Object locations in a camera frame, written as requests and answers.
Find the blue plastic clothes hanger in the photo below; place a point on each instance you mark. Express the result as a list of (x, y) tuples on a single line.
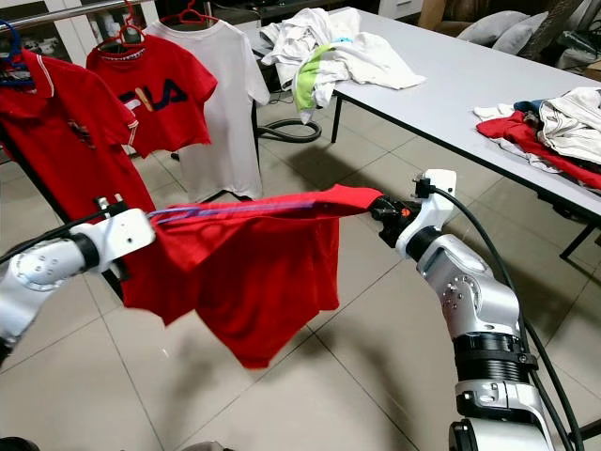
[(225, 211)]

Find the plain red shirt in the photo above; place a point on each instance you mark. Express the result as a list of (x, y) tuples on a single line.
[(244, 282)]

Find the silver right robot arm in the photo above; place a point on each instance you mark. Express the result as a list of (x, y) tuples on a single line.
[(470, 301)]

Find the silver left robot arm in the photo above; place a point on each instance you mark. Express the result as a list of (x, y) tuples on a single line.
[(47, 272)]

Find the thin blue clothes hanger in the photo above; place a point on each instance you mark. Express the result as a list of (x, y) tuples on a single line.
[(11, 80)]

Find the red plastic clothes hanger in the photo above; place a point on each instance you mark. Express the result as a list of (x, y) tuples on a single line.
[(130, 33), (188, 17)]

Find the red polo shirt white trim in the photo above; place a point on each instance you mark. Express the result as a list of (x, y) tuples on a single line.
[(75, 141)]

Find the red FILA T-shirt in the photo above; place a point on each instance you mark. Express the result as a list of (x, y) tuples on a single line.
[(160, 132)]

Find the white T-shirt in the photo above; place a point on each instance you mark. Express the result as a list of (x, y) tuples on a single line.
[(230, 141)]

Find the large white table black legs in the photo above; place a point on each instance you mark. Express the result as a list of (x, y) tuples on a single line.
[(460, 94)]

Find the red garment under pile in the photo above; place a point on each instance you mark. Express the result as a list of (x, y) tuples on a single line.
[(512, 132)]

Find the lime green white garment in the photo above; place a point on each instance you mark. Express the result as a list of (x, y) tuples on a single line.
[(307, 83)]

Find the white crumpled garment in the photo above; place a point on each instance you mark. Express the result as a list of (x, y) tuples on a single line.
[(376, 58)]

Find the blue jeans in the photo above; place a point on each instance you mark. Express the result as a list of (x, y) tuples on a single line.
[(532, 106)]

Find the grey pillow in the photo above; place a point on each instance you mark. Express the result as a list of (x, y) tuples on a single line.
[(531, 36), (493, 28)]

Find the dark wicker armchair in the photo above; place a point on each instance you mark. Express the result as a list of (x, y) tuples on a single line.
[(559, 23)]

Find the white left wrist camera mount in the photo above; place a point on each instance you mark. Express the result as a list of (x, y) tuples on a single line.
[(127, 235)]

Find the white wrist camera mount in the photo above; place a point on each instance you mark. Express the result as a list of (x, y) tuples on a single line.
[(432, 216), (127, 235)]

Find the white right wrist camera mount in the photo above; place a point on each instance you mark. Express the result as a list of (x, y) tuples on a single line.
[(432, 216)]

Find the metal clothes rack black frame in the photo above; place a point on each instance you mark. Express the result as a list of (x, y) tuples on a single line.
[(56, 14)]

